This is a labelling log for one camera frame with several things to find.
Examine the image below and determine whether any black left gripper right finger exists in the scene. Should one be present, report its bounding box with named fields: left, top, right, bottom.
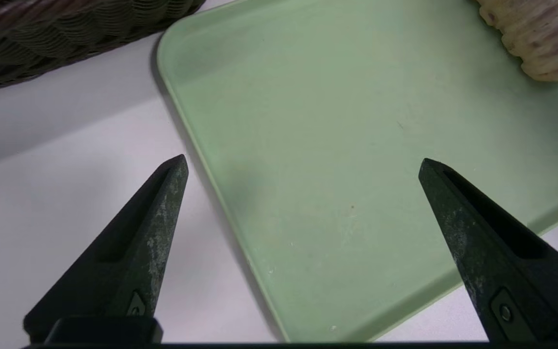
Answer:
left=418, top=158, right=558, bottom=342

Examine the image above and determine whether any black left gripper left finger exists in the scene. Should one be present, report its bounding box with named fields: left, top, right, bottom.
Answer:
left=23, top=154, right=189, bottom=340

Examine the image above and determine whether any dark brown wicker basket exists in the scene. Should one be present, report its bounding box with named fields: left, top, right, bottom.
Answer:
left=0, top=0, right=207, bottom=99

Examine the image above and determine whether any light green plastic tray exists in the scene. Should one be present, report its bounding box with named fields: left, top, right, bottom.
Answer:
left=157, top=0, right=558, bottom=344

